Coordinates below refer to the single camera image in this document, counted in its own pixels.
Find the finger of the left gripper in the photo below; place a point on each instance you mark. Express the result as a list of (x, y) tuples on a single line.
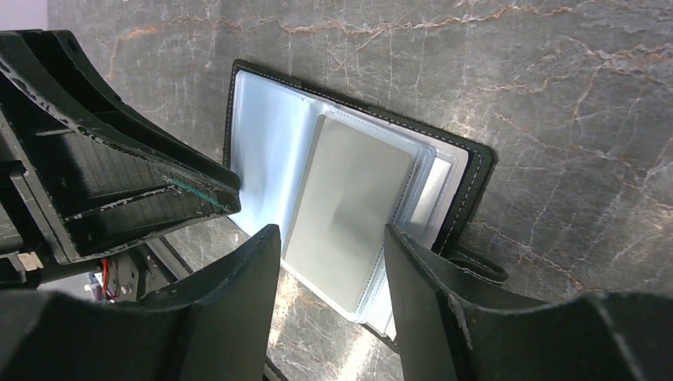
[(83, 175)]

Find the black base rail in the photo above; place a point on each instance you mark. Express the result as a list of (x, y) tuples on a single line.
[(158, 268)]

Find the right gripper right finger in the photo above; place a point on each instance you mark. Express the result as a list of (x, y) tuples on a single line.
[(455, 322)]

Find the black leather card holder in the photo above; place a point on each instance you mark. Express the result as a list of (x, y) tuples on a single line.
[(271, 129)]

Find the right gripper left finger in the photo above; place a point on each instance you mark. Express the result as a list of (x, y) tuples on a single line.
[(53, 336)]

